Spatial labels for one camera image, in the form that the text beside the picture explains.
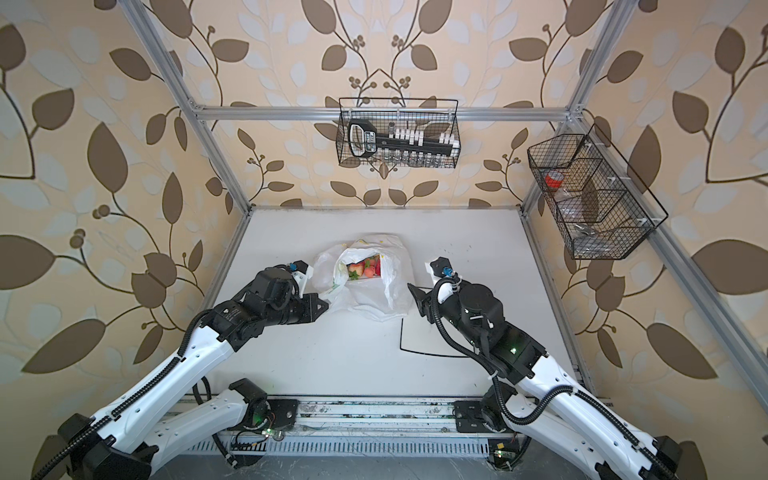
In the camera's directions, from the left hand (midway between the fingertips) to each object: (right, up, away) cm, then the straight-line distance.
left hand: (331, 304), depth 75 cm
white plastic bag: (+11, -2, +17) cm, 20 cm away
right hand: (+23, +7, -6) cm, 24 cm away
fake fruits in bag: (+7, +7, +24) cm, 26 cm away
